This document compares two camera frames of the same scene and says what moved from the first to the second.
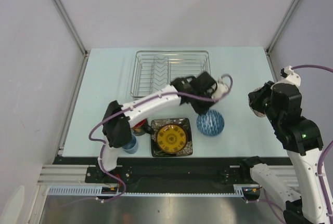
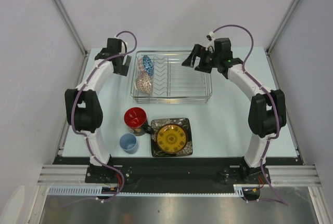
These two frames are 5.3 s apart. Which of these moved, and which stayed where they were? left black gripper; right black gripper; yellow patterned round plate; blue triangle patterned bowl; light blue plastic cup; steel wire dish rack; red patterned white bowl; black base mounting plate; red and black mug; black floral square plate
Moved: blue triangle patterned bowl; red patterned white bowl; right black gripper; left black gripper
Stayed: yellow patterned round plate; light blue plastic cup; black floral square plate; black base mounting plate; red and black mug; steel wire dish rack
